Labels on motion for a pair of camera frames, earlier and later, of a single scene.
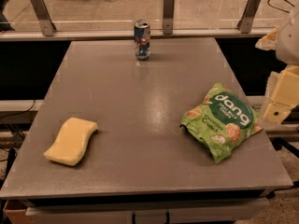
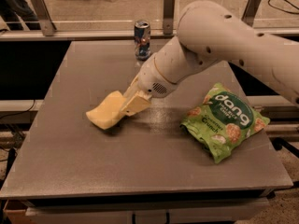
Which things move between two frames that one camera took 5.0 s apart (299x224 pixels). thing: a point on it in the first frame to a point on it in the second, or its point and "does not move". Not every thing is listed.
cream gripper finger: x=268 y=42 to x=133 y=89
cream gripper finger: x=285 y=96 to x=138 y=102
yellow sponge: x=72 y=142 to x=109 y=112
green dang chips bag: x=224 y=118 does not move
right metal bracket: x=247 y=19 does not move
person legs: x=5 y=25 to x=14 y=1
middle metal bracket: x=168 y=11 does not move
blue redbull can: x=142 y=40 does not move
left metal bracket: x=40 y=7 does not move
